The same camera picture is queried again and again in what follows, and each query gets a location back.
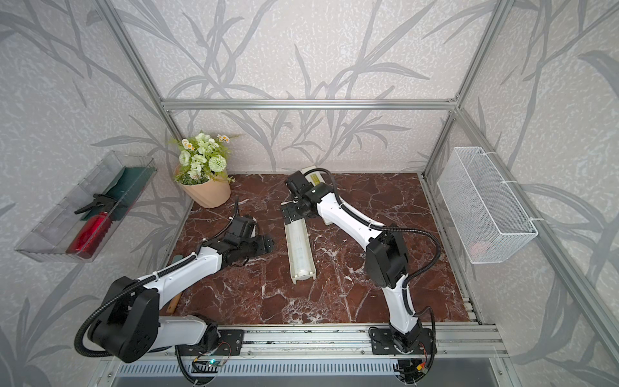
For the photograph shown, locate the blue hand rake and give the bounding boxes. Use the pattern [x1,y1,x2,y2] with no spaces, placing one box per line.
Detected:
[165,293,182,314]

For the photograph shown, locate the clear plastic wall shelf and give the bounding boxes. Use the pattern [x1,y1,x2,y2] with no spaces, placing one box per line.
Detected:
[15,151,157,263]

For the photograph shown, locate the aluminium front rail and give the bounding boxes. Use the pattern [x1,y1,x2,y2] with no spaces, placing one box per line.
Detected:
[96,322,509,361]

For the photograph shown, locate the red spray bottle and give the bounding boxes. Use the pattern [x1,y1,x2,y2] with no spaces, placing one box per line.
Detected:
[65,194,118,259]

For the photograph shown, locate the white wire mesh basket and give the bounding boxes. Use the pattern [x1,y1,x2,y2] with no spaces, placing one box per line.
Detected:
[438,147,538,264]

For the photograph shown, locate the white green artificial flowers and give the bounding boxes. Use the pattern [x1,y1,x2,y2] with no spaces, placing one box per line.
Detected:
[172,132,235,186]

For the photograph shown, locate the pink item in basket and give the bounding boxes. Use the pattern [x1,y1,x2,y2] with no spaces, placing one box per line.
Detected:
[468,241,493,261]

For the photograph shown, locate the terracotta flower pot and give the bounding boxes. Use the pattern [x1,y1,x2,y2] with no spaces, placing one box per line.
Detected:
[174,165,231,208]

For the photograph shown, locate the cream dispenser base tray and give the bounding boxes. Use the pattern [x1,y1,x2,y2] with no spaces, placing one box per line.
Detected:
[285,219,317,285]

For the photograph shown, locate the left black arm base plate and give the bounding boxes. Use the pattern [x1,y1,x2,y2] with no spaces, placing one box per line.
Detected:
[194,329,245,356]

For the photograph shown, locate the cream dispenser lid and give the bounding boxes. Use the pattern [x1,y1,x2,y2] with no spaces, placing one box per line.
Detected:
[299,165,337,226]

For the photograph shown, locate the dark green folded cloth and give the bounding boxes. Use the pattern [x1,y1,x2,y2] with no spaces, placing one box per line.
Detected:
[82,167,156,222]

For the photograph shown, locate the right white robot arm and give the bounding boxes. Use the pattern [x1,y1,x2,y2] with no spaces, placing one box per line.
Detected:
[281,168,442,354]

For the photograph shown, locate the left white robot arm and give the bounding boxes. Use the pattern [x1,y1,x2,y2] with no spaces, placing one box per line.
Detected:
[74,211,275,364]

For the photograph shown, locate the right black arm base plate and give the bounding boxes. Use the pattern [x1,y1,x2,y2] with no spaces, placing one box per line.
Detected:
[368,326,436,356]

